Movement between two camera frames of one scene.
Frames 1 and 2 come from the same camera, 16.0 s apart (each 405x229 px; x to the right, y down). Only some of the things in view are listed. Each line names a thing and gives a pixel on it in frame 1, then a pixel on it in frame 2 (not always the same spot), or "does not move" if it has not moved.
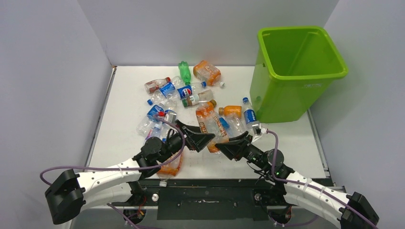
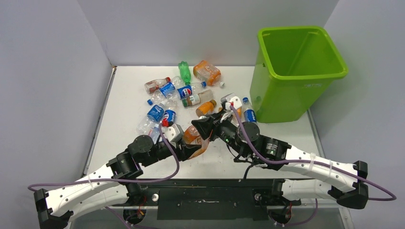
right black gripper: (235, 150) to (208, 127)
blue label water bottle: (250, 116) does not move
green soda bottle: (185, 72) does not move
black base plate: (206, 199) does not move
